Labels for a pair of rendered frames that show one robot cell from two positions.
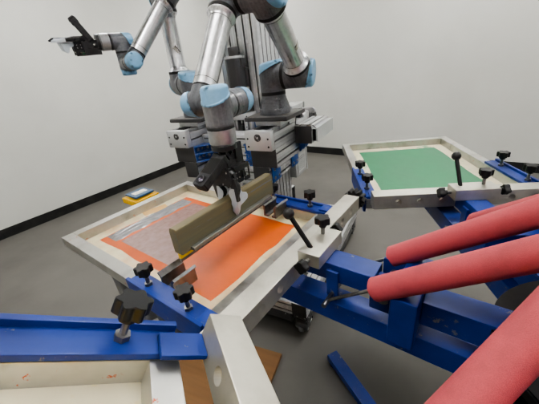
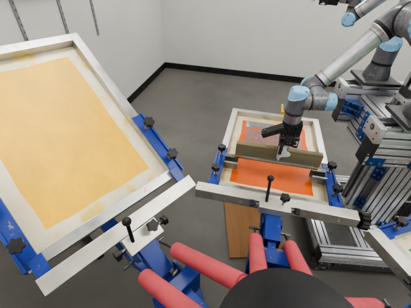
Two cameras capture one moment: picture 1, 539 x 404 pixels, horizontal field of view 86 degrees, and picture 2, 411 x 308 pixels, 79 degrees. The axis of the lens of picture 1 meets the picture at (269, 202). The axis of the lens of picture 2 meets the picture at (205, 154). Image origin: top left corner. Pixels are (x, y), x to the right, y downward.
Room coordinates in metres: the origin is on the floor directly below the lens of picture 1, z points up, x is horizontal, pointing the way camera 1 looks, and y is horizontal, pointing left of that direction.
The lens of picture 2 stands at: (0.03, -0.56, 1.87)
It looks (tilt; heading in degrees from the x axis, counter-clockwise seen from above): 39 degrees down; 62
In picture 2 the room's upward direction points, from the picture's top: 2 degrees clockwise
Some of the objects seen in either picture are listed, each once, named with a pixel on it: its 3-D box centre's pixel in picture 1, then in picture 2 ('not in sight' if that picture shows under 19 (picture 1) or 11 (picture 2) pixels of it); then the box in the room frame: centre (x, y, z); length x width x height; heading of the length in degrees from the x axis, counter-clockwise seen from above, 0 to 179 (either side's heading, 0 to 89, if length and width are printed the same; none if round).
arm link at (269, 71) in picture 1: (273, 75); not in sight; (1.46, -0.09, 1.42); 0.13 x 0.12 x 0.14; 63
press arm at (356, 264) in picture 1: (342, 267); (271, 224); (0.56, -0.16, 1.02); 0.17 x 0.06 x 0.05; 51
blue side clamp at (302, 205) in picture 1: (292, 208); (329, 187); (0.98, -0.08, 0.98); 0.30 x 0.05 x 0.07; 51
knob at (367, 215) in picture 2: (353, 199); (359, 220); (0.90, -0.29, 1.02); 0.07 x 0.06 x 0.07; 51
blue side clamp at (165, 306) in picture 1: (170, 304); (218, 167); (0.55, 0.27, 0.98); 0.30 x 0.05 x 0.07; 51
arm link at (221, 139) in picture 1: (221, 136); (292, 117); (0.80, 0.11, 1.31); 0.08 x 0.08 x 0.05
